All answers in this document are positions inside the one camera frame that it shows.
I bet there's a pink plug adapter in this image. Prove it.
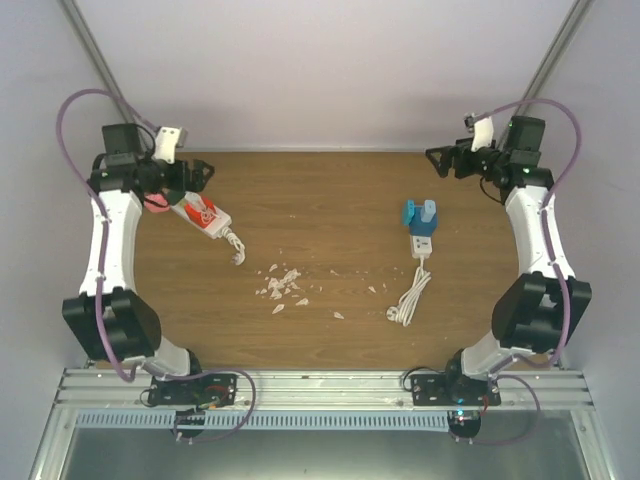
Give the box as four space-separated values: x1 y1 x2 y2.
143 194 171 214

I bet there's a red cube socket adapter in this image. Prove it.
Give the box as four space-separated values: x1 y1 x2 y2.
183 200 219 227

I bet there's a white multicolour power strip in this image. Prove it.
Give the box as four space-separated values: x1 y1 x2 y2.
171 192 246 266

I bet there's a dark green dragon adapter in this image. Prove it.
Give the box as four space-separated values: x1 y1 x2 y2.
165 190 186 206

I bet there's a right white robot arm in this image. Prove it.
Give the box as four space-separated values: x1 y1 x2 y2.
425 116 592 405

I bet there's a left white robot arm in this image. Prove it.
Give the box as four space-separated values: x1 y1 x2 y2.
62 123 229 404

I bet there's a light blue plug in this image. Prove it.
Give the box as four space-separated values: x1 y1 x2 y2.
402 200 437 226

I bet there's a blue cube adapter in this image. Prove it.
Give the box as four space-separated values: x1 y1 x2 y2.
408 208 438 237

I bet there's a small white power strip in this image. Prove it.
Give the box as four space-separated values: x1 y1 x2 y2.
386 235 433 327

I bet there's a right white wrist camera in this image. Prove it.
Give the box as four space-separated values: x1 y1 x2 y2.
464 113 494 152

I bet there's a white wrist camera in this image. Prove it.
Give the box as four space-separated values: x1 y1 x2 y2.
464 113 494 152
153 126 188 164

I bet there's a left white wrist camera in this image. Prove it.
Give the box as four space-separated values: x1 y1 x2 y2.
153 126 188 164

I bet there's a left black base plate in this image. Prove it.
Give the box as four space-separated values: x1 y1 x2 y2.
139 373 238 409

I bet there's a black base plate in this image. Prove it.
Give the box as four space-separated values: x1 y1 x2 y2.
401 369 502 407
139 373 238 409

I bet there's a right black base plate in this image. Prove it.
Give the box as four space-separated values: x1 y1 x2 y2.
401 369 502 407

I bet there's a grey slotted cable duct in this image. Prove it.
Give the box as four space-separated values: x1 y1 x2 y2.
76 409 449 432

